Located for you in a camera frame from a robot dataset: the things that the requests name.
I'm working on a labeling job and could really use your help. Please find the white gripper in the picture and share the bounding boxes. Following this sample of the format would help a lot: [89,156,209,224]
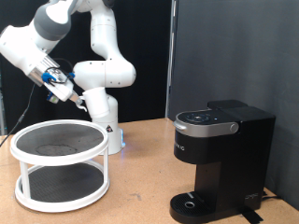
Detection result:
[41,67,85,107]

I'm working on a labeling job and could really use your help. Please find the black Keurig coffee machine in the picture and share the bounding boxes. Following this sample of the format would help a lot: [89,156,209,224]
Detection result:
[168,99,277,224]

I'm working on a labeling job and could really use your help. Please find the white two-tier turntable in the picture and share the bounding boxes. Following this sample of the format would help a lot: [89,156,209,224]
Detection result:
[9,119,110,214]

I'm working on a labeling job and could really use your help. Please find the black curtain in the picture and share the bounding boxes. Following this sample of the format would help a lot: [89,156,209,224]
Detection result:
[0,0,173,135]

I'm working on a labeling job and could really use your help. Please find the grey partition panel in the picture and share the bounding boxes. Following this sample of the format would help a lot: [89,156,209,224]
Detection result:
[168,0,299,211]

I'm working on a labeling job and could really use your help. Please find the wrist camera on blue mount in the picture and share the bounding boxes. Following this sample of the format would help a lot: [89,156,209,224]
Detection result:
[46,91,61,105]

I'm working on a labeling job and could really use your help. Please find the blue cable clip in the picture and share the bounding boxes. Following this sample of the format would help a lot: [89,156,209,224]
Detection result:
[41,71,60,86]

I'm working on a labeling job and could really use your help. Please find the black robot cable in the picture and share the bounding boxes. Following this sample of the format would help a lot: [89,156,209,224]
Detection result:
[0,57,76,147]

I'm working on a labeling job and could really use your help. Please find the metal frame post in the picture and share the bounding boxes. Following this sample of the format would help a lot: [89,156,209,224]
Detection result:
[0,69,7,136]

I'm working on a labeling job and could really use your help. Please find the black power cord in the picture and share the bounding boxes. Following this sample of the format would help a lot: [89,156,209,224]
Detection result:
[261,189,284,201]

